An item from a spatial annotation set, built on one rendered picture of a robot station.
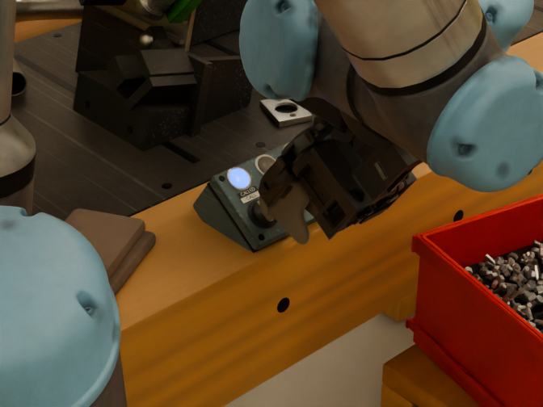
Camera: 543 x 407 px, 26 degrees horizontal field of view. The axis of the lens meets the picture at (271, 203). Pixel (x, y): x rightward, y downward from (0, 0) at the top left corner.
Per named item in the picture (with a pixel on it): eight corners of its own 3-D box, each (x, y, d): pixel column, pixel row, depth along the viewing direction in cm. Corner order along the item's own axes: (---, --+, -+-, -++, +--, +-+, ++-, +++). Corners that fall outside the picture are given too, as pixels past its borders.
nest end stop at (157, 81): (172, 107, 127) (198, 84, 124) (128, 111, 123) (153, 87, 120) (168, 97, 127) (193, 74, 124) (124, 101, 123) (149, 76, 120)
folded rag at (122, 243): (80, 228, 111) (77, 201, 109) (158, 244, 108) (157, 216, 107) (27, 287, 103) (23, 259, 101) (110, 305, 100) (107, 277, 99)
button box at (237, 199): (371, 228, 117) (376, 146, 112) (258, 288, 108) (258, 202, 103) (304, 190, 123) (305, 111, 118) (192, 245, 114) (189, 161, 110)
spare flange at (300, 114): (312, 121, 129) (312, 115, 128) (279, 127, 127) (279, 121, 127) (292, 100, 133) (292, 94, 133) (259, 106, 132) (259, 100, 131)
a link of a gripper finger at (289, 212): (274, 272, 104) (317, 224, 97) (237, 218, 105) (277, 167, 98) (300, 258, 106) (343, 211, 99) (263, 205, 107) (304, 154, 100)
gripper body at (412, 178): (322, 245, 96) (391, 172, 86) (264, 161, 98) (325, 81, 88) (386, 211, 100) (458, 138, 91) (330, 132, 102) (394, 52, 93)
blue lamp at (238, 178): (254, 185, 109) (254, 172, 108) (236, 193, 108) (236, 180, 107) (241, 178, 110) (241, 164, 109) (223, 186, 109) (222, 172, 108)
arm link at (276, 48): (328, 15, 67) (477, 5, 72) (234, -35, 76) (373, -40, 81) (313, 143, 70) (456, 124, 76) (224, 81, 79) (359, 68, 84)
